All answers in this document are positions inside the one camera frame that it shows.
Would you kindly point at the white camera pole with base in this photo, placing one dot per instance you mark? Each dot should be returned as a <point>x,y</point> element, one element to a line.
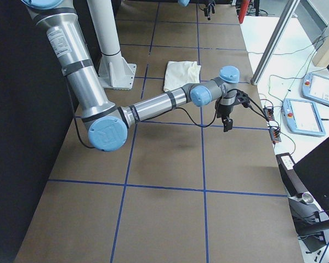
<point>114,71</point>

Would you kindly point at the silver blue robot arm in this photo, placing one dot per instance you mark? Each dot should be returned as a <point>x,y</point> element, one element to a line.
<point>107,124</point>
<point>199,4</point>

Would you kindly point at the far teach pendant tablet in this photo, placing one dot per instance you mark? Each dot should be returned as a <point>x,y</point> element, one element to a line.
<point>316,88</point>

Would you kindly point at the black box with white label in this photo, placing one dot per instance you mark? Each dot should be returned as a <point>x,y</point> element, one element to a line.
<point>289,177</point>

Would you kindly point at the black orange connector box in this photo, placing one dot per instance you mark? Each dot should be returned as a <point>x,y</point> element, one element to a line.
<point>274,134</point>
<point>269,112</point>

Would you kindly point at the aluminium frame post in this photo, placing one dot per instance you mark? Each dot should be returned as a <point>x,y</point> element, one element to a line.
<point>281,25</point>

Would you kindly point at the near teach pendant tablet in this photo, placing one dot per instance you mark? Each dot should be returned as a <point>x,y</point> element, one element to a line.
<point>302,117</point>

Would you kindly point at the teach pendant tablet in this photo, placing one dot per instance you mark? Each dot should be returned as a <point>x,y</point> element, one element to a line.
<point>302,117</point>
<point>316,88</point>

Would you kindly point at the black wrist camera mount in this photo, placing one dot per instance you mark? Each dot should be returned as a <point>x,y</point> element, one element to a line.
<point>242,98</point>

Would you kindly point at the red cylinder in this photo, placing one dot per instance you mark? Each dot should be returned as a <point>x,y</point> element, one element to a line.
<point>243,10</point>

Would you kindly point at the far black orange connector box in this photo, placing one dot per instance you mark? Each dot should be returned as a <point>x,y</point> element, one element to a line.
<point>269,112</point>

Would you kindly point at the silver metal cup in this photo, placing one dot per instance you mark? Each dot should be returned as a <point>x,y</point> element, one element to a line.
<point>305,198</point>

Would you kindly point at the cream long sleeve shirt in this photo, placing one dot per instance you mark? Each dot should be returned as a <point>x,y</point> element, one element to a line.
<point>180,73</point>

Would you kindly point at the black monitor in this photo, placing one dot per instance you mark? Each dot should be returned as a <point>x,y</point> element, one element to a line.
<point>313,171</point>

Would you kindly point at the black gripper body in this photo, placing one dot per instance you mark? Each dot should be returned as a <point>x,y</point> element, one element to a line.
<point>225,110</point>
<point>209,9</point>

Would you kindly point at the near black orange connector box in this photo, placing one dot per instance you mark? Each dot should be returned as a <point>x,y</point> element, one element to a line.
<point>274,134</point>

